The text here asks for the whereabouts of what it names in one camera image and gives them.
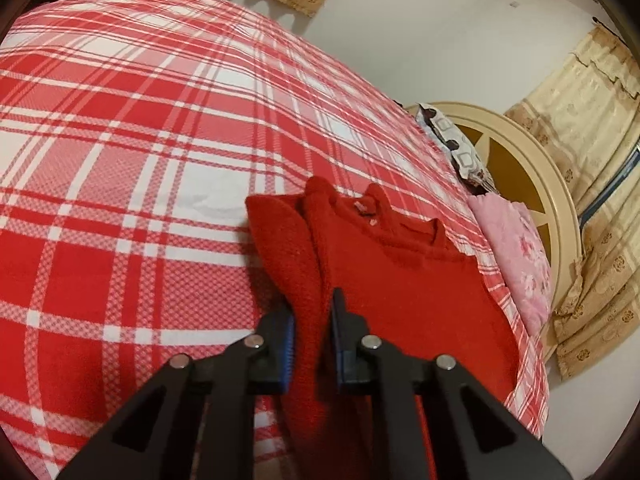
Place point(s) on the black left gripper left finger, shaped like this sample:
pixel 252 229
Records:
pixel 194 419

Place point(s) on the black white patterned pillow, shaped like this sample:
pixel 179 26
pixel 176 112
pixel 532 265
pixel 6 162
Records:
pixel 457 148

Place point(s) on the beige side window curtain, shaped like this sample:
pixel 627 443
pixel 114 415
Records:
pixel 586 116

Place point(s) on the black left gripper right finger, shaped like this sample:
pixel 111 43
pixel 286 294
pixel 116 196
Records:
pixel 431 419

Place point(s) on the pink floral folded blanket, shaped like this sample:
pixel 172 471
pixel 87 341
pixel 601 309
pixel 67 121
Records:
pixel 513 237

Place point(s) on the red white plaid bed sheet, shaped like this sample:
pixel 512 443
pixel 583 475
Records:
pixel 132 134

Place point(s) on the cream round wooden headboard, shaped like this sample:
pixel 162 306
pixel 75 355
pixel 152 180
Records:
pixel 524 172

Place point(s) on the red knitted embroidered sweater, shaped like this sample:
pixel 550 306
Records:
pixel 404 276

